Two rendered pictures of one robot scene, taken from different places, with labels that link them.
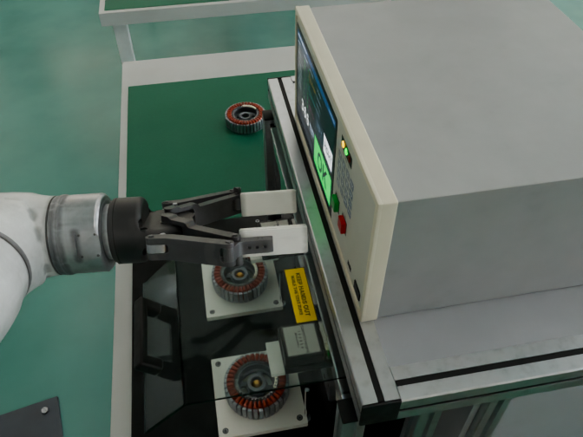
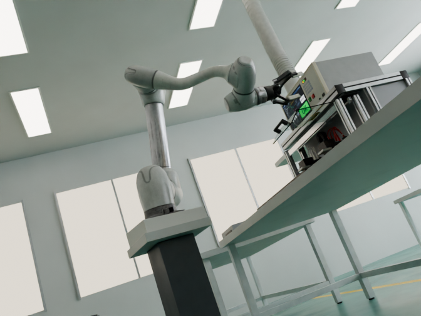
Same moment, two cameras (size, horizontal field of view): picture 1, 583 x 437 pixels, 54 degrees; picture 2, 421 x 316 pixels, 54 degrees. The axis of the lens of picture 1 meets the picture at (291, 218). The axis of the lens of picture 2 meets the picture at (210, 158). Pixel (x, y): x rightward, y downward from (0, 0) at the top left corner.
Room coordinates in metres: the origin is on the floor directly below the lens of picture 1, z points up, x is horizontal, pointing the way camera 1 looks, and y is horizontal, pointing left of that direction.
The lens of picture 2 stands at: (-1.40, 0.87, 0.42)
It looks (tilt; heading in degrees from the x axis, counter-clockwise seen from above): 17 degrees up; 351
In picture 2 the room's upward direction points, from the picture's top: 20 degrees counter-clockwise
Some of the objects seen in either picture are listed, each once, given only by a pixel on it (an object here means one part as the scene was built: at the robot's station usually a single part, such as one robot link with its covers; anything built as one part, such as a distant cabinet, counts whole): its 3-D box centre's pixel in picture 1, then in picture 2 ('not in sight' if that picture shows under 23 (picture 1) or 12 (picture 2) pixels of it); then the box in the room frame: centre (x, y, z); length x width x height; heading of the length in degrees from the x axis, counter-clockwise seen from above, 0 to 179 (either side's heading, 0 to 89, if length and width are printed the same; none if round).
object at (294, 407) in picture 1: (258, 391); not in sight; (0.49, 0.06, 0.78); 0.15 x 0.15 x 0.01; 11
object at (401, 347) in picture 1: (438, 192); (338, 114); (0.67, -0.23, 1.09); 0.68 x 0.44 x 0.05; 11
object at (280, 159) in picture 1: (301, 238); (310, 132); (0.63, -0.02, 1.03); 0.62 x 0.01 x 0.03; 11
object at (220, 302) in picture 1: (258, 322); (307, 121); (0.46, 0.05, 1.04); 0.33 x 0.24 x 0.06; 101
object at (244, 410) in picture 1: (257, 384); not in sight; (0.49, 0.06, 0.80); 0.11 x 0.11 x 0.04
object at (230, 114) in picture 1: (245, 117); not in sight; (1.32, 0.13, 0.77); 0.11 x 0.11 x 0.04
